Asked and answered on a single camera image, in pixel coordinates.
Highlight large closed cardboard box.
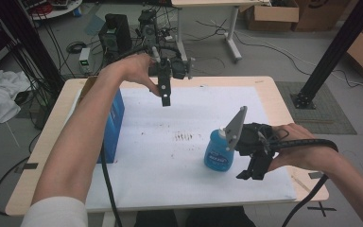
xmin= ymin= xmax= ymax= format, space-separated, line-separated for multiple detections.
xmin=292 ymin=0 xmax=352 ymax=32

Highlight black computer tower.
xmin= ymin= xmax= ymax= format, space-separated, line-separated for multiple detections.
xmin=98 ymin=13 xmax=132 ymax=61

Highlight person's left hand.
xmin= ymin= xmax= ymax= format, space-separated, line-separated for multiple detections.
xmin=114 ymin=52 xmax=163 ymax=97

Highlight coiled black cable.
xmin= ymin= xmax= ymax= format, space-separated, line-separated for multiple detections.
xmin=66 ymin=41 xmax=88 ymax=54

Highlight grey computer tower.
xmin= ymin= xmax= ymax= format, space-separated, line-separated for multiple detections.
xmin=137 ymin=9 xmax=159 ymax=50

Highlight person's black trousers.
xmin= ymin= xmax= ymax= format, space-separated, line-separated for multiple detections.
xmin=134 ymin=206 xmax=257 ymax=227

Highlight white cloth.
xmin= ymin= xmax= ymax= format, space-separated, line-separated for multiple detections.
xmin=0 ymin=69 xmax=32 ymax=127

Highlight white sleeve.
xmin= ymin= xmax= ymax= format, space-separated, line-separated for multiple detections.
xmin=20 ymin=197 xmax=89 ymax=227

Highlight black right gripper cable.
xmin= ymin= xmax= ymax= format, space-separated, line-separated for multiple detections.
xmin=266 ymin=138 xmax=339 ymax=227

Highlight long black floor cable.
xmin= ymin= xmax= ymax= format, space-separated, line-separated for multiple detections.
xmin=0 ymin=155 xmax=31 ymax=217

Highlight blue cardboard box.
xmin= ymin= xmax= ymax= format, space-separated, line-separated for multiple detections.
xmin=75 ymin=75 xmax=126 ymax=165

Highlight black metal post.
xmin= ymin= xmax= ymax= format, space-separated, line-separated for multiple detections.
xmin=291 ymin=0 xmax=363 ymax=110

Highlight person's right hand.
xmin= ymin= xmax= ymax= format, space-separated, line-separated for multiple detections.
xmin=268 ymin=122 xmax=336 ymax=173

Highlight white desk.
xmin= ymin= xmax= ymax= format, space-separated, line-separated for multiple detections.
xmin=170 ymin=0 xmax=272 ymax=62

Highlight dark floor mat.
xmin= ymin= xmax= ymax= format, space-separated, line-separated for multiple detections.
xmin=275 ymin=80 xmax=357 ymax=136

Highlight black pillar with cables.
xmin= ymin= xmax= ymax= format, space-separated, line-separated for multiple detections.
xmin=0 ymin=0 xmax=65 ymax=93

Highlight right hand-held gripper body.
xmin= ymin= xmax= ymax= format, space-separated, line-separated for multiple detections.
xmin=224 ymin=105 xmax=280 ymax=159

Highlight white floor cable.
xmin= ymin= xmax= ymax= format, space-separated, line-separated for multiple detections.
xmin=233 ymin=29 xmax=363 ymax=94

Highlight small white power supply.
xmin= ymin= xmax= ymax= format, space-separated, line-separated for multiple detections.
xmin=78 ymin=46 xmax=92 ymax=76

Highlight blue plastic bottle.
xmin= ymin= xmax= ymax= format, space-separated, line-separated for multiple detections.
xmin=203 ymin=127 xmax=236 ymax=173

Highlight round white table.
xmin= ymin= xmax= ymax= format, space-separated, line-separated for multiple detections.
xmin=18 ymin=0 xmax=83 ymax=22

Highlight grey tape strip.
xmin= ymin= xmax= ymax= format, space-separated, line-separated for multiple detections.
xmin=13 ymin=162 xmax=40 ymax=174
xmin=307 ymin=171 xmax=325 ymax=181

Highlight small open cardboard box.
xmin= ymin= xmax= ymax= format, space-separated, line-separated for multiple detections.
xmin=245 ymin=0 xmax=301 ymax=32

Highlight white paper sheet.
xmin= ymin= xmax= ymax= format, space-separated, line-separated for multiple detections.
xmin=72 ymin=85 xmax=298 ymax=212

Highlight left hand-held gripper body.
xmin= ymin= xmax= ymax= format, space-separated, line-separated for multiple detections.
xmin=151 ymin=45 xmax=195 ymax=80

